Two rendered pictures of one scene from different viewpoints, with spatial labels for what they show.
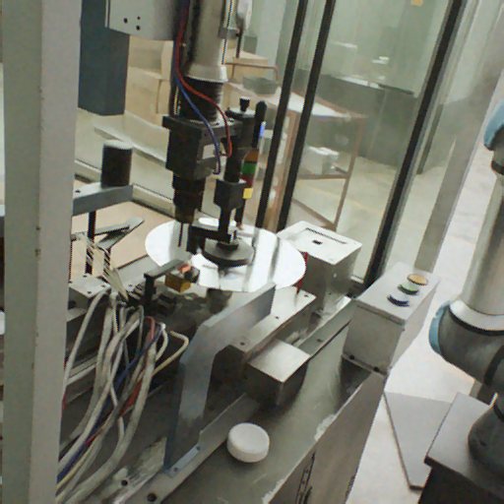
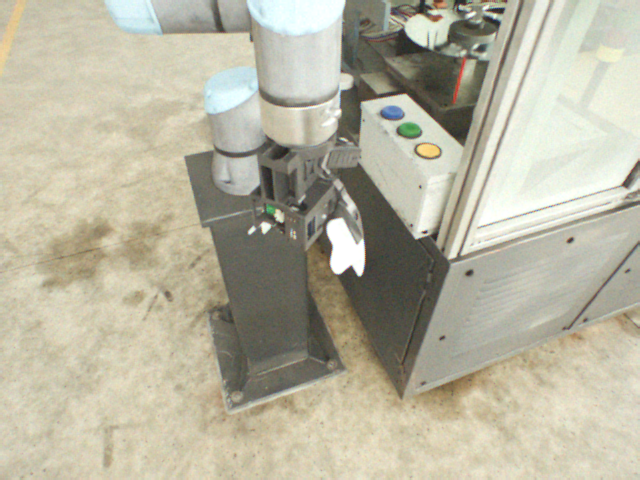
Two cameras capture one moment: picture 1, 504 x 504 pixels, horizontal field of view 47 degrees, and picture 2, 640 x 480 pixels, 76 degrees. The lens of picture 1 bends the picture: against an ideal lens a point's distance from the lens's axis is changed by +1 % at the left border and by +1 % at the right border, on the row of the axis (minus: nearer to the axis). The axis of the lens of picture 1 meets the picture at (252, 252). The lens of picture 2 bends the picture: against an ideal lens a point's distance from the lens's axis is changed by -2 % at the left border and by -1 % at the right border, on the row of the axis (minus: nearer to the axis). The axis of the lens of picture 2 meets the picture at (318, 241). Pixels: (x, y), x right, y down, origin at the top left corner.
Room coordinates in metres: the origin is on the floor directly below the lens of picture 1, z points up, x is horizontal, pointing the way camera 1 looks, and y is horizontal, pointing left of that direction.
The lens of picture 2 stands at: (1.51, -1.00, 1.34)
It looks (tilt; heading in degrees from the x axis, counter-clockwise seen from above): 47 degrees down; 132
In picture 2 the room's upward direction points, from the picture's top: straight up
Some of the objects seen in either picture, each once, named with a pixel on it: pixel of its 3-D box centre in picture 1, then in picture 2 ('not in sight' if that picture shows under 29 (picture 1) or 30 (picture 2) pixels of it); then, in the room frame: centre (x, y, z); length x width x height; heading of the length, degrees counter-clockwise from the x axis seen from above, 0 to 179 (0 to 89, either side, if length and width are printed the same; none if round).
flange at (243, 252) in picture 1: (227, 245); (473, 26); (1.07, 0.05, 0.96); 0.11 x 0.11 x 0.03
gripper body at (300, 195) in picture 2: not in sight; (298, 181); (1.26, -0.75, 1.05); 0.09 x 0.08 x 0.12; 102
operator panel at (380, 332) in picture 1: (393, 315); (409, 162); (1.18, -0.35, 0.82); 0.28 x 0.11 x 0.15; 152
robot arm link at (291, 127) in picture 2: not in sight; (302, 111); (1.26, -0.74, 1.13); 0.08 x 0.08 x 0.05
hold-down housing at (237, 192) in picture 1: (235, 155); not in sight; (1.00, 0.06, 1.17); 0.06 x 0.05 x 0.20; 143
